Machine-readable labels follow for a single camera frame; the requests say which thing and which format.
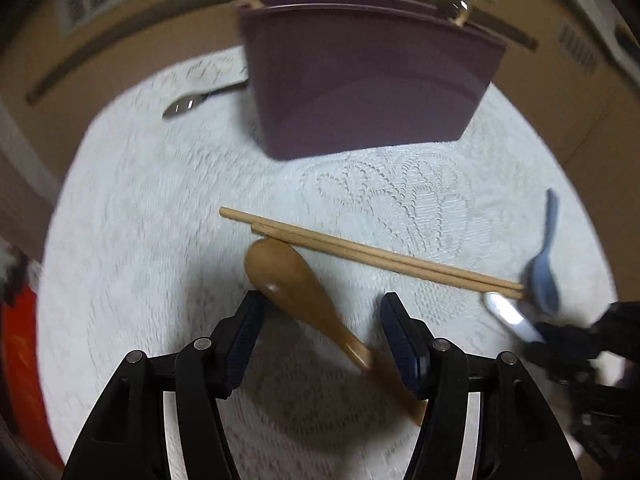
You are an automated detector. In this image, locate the purple plastic utensil holder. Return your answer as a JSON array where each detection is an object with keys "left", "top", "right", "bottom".
[{"left": 235, "top": 0, "right": 508, "bottom": 162}]

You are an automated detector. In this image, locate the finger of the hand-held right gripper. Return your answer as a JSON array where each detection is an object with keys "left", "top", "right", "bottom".
[
  {"left": 527, "top": 341, "right": 598, "bottom": 385},
  {"left": 537, "top": 302, "right": 640, "bottom": 356}
]

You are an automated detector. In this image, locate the red patterned cloth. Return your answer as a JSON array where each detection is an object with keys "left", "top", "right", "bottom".
[{"left": 0, "top": 285, "right": 62, "bottom": 466}]

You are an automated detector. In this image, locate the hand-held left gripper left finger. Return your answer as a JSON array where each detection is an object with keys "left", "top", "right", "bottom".
[{"left": 62, "top": 290, "right": 268, "bottom": 480}]

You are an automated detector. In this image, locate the metal spoon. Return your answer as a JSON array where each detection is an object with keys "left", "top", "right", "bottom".
[{"left": 161, "top": 79, "right": 249, "bottom": 121}]

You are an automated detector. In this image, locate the blue plastic spoon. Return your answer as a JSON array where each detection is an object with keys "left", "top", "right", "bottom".
[{"left": 520, "top": 189, "right": 562, "bottom": 312}]

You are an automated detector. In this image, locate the white lace tablecloth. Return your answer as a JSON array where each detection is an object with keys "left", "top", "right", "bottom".
[{"left": 37, "top": 45, "right": 618, "bottom": 480}]

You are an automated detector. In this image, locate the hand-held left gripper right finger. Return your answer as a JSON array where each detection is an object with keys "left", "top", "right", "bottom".
[{"left": 380, "top": 292, "right": 583, "bottom": 480}]

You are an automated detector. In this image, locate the wooden spoon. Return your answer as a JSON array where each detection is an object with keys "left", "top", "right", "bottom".
[{"left": 244, "top": 237, "right": 428, "bottom": 427}]

